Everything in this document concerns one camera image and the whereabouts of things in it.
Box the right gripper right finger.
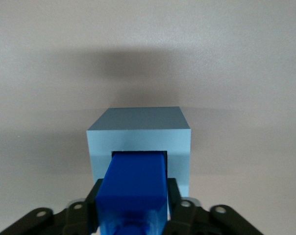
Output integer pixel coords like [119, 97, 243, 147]
[164, 177, 263, 235]

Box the gray square base block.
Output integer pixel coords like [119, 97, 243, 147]
[86, 106, 192, 199]

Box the blue plastic part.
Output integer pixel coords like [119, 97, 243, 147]
[95, 150, 170, 235]

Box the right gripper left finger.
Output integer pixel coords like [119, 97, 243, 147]
[0, 178, 107, 235]

